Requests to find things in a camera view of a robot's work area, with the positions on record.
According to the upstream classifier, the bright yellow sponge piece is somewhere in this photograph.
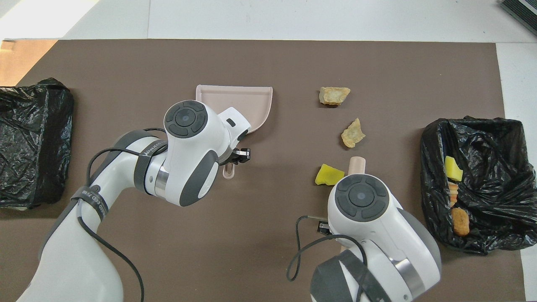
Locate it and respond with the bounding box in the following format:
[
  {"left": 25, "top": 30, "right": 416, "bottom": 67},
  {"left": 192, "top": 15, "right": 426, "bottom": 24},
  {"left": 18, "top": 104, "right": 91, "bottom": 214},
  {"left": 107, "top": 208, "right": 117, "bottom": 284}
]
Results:
[{"left": 315, "top": 164, "right": 345, "bottom": 186}]

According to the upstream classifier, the beige plastic dustpan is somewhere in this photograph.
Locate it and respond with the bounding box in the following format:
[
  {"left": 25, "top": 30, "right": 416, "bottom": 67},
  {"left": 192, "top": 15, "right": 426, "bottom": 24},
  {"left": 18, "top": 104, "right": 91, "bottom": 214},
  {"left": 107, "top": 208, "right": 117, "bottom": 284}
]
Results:
[{"left": 196, "top": 85, "right": 273, "bottom": 180}]

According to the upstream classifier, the beige brush with black bristles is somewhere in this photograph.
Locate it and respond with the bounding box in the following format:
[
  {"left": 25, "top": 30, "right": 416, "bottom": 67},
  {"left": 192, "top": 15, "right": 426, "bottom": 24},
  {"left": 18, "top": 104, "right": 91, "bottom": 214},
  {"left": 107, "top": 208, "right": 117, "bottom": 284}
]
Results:
[{"left": 340, "top": 156, "right": 366, "bottom": 253}]

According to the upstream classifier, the orange sponge piece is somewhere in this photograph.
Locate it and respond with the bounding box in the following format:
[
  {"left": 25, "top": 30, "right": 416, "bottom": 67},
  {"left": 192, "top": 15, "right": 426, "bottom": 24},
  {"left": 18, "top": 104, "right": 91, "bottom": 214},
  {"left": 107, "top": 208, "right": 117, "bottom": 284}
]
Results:
[{"left": 451, "top": 207, "right": 470, "bottom": 236}]

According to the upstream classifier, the green and yellow sponge piece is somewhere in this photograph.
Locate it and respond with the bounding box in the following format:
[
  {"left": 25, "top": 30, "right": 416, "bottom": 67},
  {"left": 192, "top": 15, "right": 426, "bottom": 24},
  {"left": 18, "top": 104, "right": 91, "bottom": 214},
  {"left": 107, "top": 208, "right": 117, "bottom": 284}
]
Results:
[{"left": 445, "top": 156, "right": 464, "bottom": 182}]

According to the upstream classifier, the open bin with black bag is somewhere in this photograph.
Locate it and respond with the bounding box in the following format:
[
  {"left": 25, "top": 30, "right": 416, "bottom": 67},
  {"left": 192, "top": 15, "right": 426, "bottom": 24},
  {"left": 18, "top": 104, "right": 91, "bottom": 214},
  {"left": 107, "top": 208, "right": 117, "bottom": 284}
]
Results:
[{"left": 420, "top": 116, "right": 537, "bottom": 255}]

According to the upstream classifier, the box bin with black bag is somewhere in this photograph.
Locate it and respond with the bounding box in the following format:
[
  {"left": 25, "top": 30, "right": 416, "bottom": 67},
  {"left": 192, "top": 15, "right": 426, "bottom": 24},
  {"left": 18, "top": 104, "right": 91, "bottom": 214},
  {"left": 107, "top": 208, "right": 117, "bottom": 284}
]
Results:
[{"left": 0, "top": 78, "right": 75, "bottom": 209}]

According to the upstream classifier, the brown table mat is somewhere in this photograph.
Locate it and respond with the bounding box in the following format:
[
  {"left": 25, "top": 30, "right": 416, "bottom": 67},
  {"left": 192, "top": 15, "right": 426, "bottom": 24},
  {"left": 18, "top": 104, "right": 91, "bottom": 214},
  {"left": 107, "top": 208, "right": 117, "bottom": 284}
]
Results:
[{"left": 0, "top": 39, "right": 526, "bottom": 302}]

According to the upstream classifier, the dark ribbed device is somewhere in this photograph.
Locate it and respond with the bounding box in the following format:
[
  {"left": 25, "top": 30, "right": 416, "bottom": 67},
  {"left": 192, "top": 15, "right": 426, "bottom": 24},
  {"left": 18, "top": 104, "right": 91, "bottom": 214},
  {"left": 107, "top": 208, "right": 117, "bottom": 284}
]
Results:
[{"left": 500, "top": 0, "right": 537, "bottom": 36}]

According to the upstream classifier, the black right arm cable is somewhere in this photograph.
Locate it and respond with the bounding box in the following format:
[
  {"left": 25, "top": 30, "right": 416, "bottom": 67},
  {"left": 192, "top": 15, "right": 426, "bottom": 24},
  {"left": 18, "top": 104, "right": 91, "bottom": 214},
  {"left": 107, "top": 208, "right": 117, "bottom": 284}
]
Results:
[{"left": 286, "top": 215, "right": 370, "bottom": 282}]

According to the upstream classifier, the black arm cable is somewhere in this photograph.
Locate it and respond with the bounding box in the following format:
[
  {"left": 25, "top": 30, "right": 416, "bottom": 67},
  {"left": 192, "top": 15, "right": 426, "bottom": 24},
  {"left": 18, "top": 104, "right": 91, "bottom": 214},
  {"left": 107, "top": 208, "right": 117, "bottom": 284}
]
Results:
[
  {"left": 286, "top": 215, "right": 370, "bottom": 282},
  {"left": 78, "top": 128, "right": 168, "bottom": 302}
]

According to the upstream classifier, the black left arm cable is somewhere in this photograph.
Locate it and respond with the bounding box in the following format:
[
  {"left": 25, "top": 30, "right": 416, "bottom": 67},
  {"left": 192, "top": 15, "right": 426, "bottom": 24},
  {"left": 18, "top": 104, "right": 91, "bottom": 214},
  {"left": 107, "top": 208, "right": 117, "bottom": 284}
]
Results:
[{"left": 78, "top": 128, "right": 168, "bottom": 302}]

